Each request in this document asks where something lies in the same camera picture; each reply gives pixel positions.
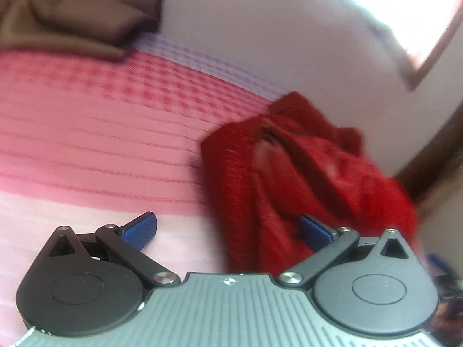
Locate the red puffer jacket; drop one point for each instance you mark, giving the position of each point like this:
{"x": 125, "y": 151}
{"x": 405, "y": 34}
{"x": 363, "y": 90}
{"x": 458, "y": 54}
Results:
{"x": 307, "y": 173}

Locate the pink checked bed sheet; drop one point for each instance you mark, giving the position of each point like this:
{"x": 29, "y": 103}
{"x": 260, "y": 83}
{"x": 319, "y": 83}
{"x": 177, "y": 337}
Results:
{"x": 108, "y": 133}

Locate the brown cloth garment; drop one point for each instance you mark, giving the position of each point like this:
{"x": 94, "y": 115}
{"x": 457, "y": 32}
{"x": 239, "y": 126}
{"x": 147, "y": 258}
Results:
{"x": 72, "y": 21}

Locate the window with grey frame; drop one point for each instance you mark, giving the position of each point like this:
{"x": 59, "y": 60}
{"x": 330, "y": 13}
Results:
{"x": 416, "y": 14}

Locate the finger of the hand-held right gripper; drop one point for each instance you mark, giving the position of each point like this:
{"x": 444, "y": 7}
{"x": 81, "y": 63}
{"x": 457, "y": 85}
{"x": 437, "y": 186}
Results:
{"x": 439, "y": 264}

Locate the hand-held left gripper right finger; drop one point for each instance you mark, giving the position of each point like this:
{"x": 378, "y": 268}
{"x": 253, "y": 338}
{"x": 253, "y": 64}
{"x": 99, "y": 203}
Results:
{"x": 316, "y": 231}

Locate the dark wooden post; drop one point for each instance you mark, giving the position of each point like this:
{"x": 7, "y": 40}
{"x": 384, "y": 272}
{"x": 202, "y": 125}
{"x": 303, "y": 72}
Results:
{"x": 430, "y": 166}

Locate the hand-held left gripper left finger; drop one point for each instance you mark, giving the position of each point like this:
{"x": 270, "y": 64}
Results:
{"x": 139, "y": 229}

